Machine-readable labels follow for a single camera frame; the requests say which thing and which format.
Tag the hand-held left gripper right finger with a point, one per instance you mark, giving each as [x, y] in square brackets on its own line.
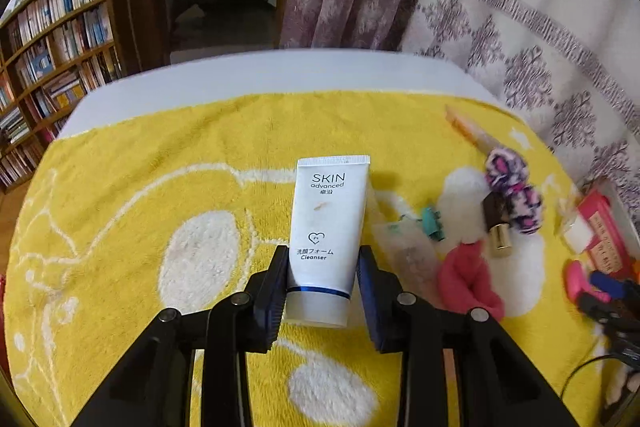
[367, 297]

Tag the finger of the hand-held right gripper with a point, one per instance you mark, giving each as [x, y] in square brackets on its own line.
[607, 284]

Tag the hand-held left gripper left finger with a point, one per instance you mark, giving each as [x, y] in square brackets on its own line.
[272, 297]

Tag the red box container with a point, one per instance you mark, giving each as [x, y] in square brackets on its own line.
[607, 232]

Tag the white cleanser tube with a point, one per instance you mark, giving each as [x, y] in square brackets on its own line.
[325, 217]

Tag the pink sock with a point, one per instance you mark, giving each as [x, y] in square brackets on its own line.
[470, 279]

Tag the purple leopard print scrunchie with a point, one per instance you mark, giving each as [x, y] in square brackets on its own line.
[515, 187]

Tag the pink plastic object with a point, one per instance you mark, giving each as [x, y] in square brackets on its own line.
[575, 279]

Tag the clear plastic packet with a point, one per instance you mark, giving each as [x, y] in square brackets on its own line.
[407, 252]

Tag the small white and yellow box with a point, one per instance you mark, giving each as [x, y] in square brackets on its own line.
[577, 232]

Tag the teal binder clip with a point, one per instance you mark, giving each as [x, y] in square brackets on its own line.
[432, 224]

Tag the cream cloth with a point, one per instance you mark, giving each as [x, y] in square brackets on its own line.
[620, 382]

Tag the brown and gold lipstick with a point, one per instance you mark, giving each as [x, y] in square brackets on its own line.
[497, 222]

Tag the yellow and white towel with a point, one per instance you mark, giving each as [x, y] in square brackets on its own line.
[150, 157]

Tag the pink wrapped packet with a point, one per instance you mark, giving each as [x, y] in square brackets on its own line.
[467, 127]

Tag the white curtain with purple pattern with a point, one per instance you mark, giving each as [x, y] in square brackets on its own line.
[500, 7]

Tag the wooden bookshelf with books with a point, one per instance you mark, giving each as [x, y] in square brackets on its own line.
[55, 57]

